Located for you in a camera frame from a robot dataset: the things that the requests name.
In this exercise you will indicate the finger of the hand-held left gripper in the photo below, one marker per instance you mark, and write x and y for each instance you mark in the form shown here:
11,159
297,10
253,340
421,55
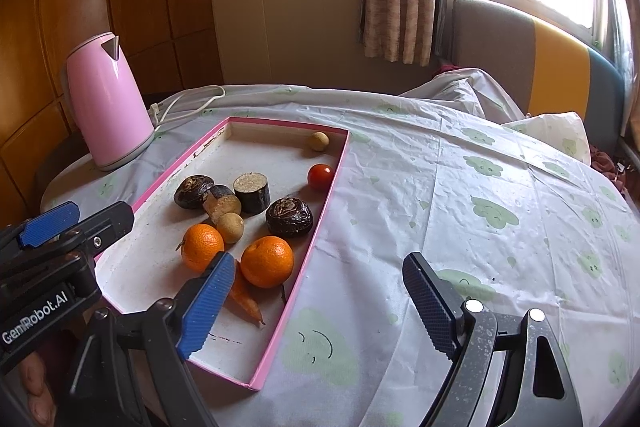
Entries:
107,222
47,223

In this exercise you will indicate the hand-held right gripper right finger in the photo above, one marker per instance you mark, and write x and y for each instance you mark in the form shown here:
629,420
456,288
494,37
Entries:
430,307

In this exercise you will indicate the orange carrot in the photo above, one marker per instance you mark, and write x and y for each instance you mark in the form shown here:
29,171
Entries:
247,299

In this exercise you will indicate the tan longan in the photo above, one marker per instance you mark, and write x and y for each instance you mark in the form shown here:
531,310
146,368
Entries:
318,141
230,228

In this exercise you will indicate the eggplant piece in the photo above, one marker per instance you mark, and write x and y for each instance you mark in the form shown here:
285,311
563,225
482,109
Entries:
252,192
222,207

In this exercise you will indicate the white printed pillow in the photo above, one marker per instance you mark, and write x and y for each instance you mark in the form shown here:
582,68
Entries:
555,134

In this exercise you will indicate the grey yellow blue headboard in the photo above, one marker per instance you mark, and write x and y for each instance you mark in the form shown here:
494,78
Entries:
495,47

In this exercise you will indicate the pink electric kettle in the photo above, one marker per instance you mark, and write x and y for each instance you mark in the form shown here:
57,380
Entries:
105,107

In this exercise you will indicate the pink shallow box tray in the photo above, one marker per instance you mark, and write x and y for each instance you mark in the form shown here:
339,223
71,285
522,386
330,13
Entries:
280,147

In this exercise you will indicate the orange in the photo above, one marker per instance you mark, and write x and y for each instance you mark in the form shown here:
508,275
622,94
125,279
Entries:
266,261
201,247

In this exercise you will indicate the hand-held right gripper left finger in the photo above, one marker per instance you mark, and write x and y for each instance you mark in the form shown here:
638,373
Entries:
205,307

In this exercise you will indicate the white green printed tablecloth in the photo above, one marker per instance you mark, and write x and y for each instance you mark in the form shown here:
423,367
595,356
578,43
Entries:
450,232

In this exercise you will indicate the dark red cloth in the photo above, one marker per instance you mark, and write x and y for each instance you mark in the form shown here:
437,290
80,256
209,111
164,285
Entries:
607,164

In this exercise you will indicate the red tomato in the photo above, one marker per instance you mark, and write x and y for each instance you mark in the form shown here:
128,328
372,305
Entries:
320,176

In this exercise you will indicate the dark brown water chestnut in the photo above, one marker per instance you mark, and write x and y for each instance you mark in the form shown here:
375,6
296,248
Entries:
194,192
289,217

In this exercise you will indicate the person's left hand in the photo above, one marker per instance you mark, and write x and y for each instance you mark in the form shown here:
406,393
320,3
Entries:
37,387

